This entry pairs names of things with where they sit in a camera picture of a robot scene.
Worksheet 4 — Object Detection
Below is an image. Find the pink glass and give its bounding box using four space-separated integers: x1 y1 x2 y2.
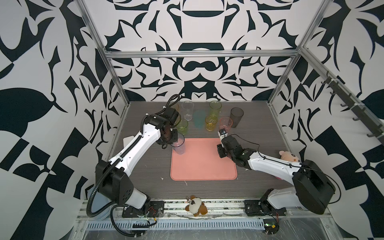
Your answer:
219 117 233 133

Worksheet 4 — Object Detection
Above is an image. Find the white cable duct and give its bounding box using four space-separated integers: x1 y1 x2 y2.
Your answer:
87 219 265 231

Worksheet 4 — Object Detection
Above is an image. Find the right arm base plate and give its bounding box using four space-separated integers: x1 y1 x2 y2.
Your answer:
244 200 287 217

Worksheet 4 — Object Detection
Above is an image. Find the pink rectangular tray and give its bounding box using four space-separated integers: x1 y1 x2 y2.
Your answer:
170 138 238 181

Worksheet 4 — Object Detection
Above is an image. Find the teal translucent glass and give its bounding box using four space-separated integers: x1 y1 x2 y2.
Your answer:
193 110 207 129

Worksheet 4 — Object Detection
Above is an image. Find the tall green glass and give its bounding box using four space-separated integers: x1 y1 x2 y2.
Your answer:
209 100 222 117

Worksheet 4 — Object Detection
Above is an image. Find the green lit circuit board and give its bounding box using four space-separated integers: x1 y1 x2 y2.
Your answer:
263 219 280 236

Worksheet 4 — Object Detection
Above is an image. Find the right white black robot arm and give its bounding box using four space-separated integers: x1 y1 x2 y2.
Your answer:
217 132 336 215

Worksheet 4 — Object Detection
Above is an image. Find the short green glass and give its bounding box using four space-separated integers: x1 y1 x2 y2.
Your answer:
177 119 189 136

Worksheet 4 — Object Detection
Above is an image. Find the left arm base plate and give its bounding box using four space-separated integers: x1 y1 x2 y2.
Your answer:
122 200 165 218

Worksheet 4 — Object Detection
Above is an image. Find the brown white plush toy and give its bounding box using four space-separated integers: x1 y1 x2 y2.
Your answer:
185 196 208 217

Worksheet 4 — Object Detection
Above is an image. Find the black hook rail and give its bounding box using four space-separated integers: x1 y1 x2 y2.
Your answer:
322 71 384 145

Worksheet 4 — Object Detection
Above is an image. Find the white box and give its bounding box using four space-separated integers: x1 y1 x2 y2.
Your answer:
123 136 135 148

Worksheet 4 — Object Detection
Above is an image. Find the dark grey glass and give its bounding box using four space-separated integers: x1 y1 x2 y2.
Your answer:
230 107 244 128

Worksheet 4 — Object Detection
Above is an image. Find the pink pig plush toy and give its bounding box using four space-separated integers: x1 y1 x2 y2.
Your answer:
279 151 301 163

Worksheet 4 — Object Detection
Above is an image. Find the blue translucent glass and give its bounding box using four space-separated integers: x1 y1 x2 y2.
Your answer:
171 133 186 155

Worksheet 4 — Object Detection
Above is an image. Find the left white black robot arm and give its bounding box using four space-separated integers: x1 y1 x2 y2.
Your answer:
92 107 180 211

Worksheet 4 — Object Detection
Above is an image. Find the clear glass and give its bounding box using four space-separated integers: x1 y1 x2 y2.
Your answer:
182 101 194 121

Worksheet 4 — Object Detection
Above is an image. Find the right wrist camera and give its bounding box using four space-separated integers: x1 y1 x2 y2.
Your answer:
218 129 228 140

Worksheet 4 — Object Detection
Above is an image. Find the yellow glass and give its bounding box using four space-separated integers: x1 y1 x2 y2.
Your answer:
205 115 218 132

